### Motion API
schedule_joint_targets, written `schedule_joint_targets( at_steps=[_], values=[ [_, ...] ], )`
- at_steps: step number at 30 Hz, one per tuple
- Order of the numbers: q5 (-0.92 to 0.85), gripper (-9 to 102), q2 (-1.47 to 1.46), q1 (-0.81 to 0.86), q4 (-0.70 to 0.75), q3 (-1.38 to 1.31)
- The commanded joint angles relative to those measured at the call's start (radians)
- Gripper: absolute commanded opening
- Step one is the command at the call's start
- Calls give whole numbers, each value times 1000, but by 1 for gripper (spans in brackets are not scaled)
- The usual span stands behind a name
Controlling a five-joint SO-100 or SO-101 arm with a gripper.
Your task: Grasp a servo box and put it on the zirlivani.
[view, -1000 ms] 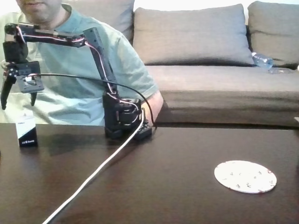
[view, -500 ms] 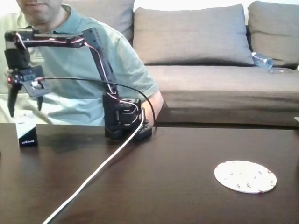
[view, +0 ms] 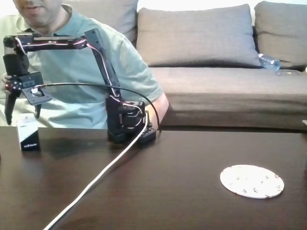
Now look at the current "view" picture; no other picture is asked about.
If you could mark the white and black servo box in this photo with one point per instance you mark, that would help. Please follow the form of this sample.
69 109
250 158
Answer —
28 139

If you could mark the person's hand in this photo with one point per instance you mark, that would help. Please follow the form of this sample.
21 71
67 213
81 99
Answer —
3 79

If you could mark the person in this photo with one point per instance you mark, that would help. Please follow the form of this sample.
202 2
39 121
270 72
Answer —
72 67

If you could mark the grey sofa back cushion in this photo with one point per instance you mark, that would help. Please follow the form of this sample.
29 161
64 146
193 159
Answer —
115 14
196 36
283 31

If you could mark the grey fabric sofa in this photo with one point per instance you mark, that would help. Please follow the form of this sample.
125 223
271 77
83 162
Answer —
227 91

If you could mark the round white speckled coaster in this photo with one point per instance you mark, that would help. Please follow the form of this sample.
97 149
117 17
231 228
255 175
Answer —
251 181

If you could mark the clear plastic water bottle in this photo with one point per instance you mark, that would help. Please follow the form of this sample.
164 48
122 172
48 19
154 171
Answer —
268 61

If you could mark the clear glass dish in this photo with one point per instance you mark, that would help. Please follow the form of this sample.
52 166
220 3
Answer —
287 73

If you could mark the black gripper camera mount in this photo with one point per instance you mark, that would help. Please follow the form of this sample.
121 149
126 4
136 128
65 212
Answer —
36 95

